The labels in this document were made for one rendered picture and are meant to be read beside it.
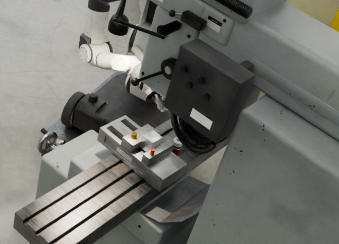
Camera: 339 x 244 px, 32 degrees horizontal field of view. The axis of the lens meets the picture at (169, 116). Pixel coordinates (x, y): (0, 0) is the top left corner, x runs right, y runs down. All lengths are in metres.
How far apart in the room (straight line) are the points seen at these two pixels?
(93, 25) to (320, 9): 1.67
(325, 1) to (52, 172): 1.95
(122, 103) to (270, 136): 1.64
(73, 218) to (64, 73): 2.32
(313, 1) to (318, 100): 2.04
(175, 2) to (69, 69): 2.58
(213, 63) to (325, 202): 0.50
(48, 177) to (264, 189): 1.15
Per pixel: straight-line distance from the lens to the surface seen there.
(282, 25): 1.76
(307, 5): 3.74
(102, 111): 3.10
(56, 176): 2.59
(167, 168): 2.28
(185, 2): 1.85
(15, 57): 4.42
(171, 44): 1.95
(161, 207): 2.32
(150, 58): 2.03
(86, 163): 2.44
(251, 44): 1.76
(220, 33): 1.80
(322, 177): 1.67
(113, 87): 3.32
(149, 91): 2.18
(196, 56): 1.55
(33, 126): 3.84
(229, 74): 1.52
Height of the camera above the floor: 2.52
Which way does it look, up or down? 37 degrees down
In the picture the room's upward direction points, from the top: 18 degrees clockwise
